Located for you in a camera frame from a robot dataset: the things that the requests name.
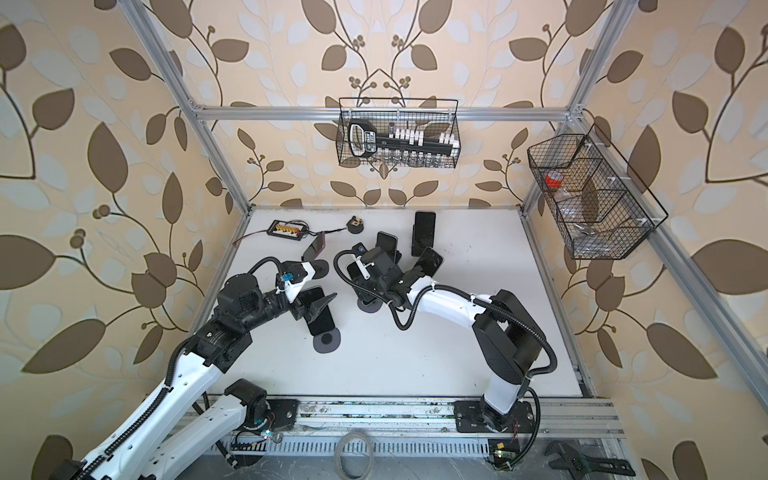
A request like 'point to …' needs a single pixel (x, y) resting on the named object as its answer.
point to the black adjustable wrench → (578, 464)
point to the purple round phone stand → (370, 308)
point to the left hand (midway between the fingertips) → (323, 275)
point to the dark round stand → (327, 341)
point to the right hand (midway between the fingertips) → (364, 278)
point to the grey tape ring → (337, 455)
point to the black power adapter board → (287, 229)
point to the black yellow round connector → (355, 225)
